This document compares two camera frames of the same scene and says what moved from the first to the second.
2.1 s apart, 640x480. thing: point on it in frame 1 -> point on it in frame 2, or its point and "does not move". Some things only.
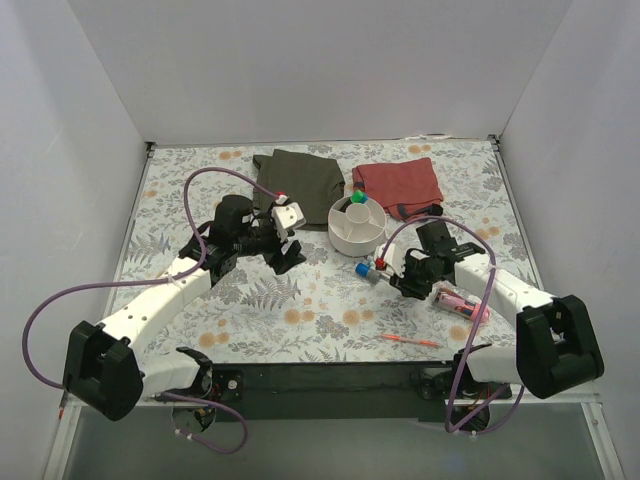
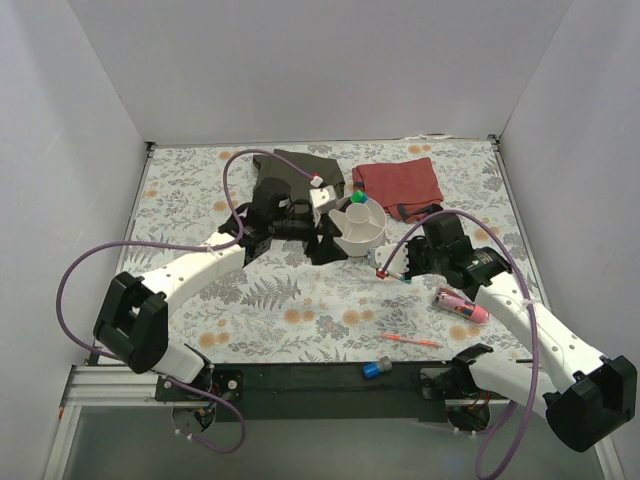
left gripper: x=279 y=245 -> x=318 y=235
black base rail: x=331 y=392 does not move
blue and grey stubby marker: x=366 y=271 -> x=373 y=369
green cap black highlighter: x=356 y=196 does not move
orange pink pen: x=409 y=339 does not move
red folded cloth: x=406 y=189 does not move
